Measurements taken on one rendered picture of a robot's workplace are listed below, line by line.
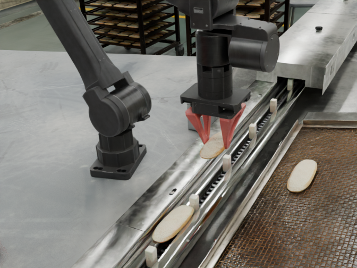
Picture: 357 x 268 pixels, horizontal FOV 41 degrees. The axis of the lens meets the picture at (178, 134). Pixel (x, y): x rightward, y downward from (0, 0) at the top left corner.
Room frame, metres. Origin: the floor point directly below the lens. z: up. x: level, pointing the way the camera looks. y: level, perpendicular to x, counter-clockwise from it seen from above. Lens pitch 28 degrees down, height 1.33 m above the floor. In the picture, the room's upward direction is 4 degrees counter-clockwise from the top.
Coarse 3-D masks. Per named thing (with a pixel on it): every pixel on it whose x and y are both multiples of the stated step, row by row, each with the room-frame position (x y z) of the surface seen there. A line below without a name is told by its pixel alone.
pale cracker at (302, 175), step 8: (304, 160) 0.68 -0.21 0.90; (312, 160) 0.67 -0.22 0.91; (296, 168) 0.65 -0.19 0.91; (304, 168) 0.65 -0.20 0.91; (312, 168) 0.65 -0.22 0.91; (296, 176) 0.63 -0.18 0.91; (304, 176) 0.63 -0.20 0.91; (312, 176) 0.63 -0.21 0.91; (288, 184) 0.61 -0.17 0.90; (296, 184) 0.61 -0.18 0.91; (304, 184) 0.60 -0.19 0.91
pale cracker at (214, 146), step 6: (210, 138) 0.73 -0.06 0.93; (216, 138) 0.72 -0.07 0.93; (222, 138) 0.72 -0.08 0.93; (210, 144) 0.70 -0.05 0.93; (216, 144) 0.70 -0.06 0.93; (222, 144) 0.70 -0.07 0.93; (204, 150) 0.69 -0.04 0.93; (210, 150) 0.68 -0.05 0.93; (216, 150) 0.68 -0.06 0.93; (222, 150) 0.69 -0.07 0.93; (204, 156) 0.67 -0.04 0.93; (210, 156) 0.67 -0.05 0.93; (216, 156) 0.68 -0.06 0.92
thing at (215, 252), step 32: (320, 128) 0.81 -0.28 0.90; (256, 192) 0.61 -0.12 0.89; (288, 192) 0.60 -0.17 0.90; (320, 192) 0.59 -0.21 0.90; (352, 192) 0.57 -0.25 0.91; (288, 224) 0.52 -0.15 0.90; (320, 224) 0.51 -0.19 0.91; (352, 224) 0.50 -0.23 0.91; (288, 256) 0.45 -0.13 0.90; (320, 256) 0.44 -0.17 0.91
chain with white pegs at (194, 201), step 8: (288, 80) 1.13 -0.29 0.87; (296, 80) 1.19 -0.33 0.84; (288, 88) 1.13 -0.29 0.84; (272, 104) 1.00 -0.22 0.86; (272, 112) 1.00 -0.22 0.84; (264, 120) 0.97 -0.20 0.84; (256, 128) 0.89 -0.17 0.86; (240, 152) 0.83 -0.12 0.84; (224, 160) 0.76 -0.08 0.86; (232, 160) 0.80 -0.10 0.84; (224, 168) 0.76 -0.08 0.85; (216, 184) 0.72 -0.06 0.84; (208, 192) 0.69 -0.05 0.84; (192, 200) 0.64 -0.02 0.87; (200, 200) 0.67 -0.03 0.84; (168, 240) 0.57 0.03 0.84; (152, 248) 0.52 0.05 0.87; (160, 248) 0.55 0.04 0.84; (152, 256) 0.51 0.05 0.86; (152, 264) 0.51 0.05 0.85
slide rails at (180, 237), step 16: (272, 96) 1.07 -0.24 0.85; (288, 96) 1.06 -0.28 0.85; (256, 112) 0.99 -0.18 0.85; (256, 144) 0.84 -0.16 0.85; (240, 160) 0.78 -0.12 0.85; (208, 176) 0.73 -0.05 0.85; (224, 176) 0.73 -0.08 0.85; (192, 192) 0.68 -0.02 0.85; (192, 224) 0.60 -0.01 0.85; (176, 240) 0.56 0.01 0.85; (144, 256) 0.53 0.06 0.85; (160, 256) 0.53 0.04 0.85
